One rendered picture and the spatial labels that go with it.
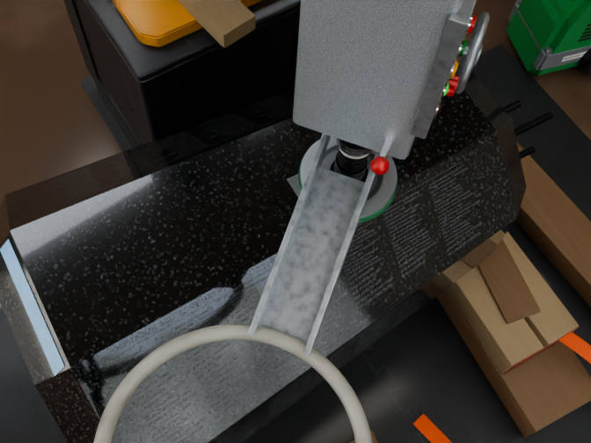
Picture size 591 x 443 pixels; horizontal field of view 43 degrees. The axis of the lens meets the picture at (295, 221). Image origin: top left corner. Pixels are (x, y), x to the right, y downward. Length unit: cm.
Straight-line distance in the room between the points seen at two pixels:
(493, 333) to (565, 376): 27
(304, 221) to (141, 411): 52
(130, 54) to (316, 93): 80
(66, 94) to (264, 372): 153
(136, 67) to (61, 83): 98
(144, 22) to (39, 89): 100
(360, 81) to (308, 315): 48
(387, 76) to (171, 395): 82
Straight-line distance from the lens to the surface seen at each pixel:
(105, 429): 138
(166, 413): 163
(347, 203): 147
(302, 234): 146
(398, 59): 113
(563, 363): 239
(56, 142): 275
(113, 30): 202
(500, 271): 230
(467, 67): 135
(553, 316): 231
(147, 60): 195
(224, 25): 189
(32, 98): 288
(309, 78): 124
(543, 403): 234
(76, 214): 166
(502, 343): 224
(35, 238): 166
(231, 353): 162
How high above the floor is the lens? 227
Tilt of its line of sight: 64 degrees down
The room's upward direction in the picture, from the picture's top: 6 degrees clockwise
